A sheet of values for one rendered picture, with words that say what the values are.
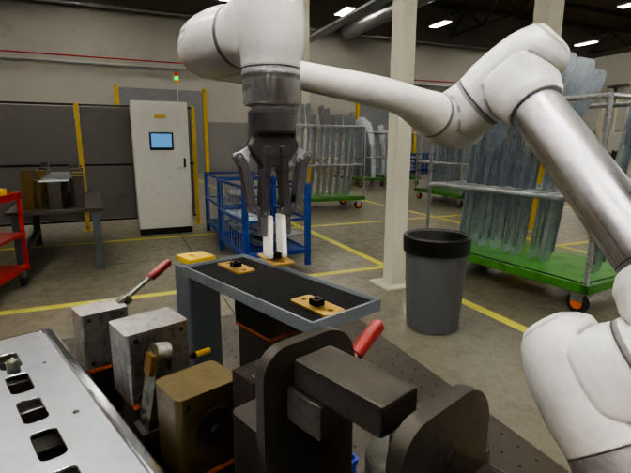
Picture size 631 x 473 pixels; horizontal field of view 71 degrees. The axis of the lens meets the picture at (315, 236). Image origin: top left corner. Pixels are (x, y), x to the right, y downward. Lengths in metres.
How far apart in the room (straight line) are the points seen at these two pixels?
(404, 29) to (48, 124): 5.60
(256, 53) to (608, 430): 0.77
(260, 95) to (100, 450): 0.53
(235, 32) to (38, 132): 7.42
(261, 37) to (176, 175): 6.60
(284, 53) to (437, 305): 2.87
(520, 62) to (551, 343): 0.55
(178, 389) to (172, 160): 6.68
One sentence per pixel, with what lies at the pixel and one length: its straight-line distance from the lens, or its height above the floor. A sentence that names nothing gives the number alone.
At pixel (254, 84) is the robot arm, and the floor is 1.47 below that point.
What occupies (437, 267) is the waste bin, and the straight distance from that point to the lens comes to 3.30.
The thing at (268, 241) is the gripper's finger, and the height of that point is 1.23.
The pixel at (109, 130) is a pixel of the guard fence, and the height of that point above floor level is 1.58.
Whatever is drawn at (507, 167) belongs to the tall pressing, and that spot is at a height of 1.16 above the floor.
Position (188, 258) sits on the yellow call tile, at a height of 1.16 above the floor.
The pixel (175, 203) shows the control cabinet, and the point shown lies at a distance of 7.29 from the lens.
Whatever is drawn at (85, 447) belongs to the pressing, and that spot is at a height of 1.00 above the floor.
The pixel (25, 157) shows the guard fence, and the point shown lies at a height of 1.18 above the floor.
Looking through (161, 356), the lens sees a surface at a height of 1.10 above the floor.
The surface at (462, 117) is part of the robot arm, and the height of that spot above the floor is 1.45.
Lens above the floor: 1.39
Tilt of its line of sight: 12 degrees down
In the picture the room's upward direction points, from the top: straight up
